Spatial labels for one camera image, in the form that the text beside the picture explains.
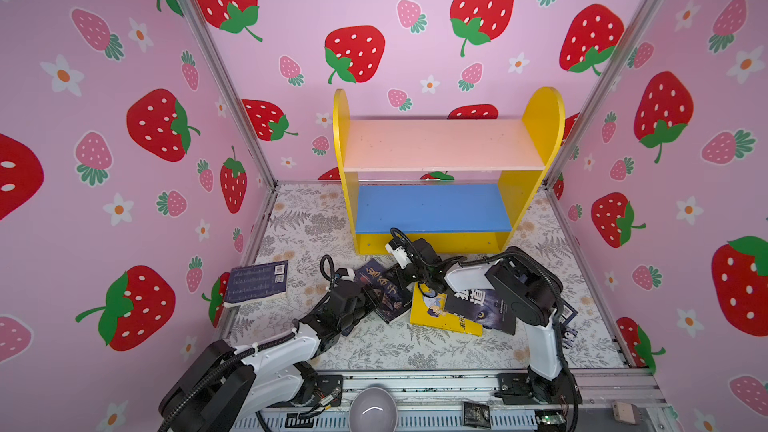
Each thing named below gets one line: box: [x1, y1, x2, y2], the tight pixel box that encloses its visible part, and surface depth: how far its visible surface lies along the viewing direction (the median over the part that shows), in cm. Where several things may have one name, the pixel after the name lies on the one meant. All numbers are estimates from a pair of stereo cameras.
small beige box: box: [612, 400, 641, 425], surface depth 71 cm
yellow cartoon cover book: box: [410, 282, 484, 337], surface depth 86 cm
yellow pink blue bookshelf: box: [332, 87, 566, 255], surface depth 79 cm
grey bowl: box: [349, 387, 398, 432], surface depth 70 cm
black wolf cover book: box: [445, 288, 517, 335], surface depth 86 cm
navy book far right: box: [558, 299, 578, 349], surface depth 83 cm
